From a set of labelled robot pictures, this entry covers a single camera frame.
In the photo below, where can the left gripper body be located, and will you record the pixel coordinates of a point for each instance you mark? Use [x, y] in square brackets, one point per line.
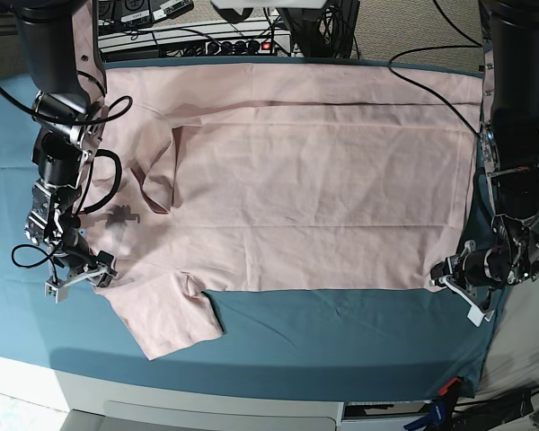
[476, 274]

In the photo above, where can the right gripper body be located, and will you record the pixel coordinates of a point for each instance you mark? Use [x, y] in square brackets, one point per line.
[73, 263]

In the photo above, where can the pink T-shirt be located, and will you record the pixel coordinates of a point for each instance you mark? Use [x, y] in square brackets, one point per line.
[273, 177]

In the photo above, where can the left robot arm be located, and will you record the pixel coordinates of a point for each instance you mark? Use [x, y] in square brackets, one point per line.
[509, 139]

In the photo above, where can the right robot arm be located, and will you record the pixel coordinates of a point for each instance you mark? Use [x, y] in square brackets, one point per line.
[60, 44]

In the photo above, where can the teal table cloth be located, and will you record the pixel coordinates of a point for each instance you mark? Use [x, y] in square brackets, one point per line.
[330, 344]

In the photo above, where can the orange blue bottom clamp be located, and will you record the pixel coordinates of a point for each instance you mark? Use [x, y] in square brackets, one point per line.
[439, 417]

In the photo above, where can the black power strip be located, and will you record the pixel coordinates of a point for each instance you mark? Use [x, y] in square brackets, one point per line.
[255, 47]

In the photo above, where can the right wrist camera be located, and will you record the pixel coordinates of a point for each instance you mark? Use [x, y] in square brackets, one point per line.
[57, 289]

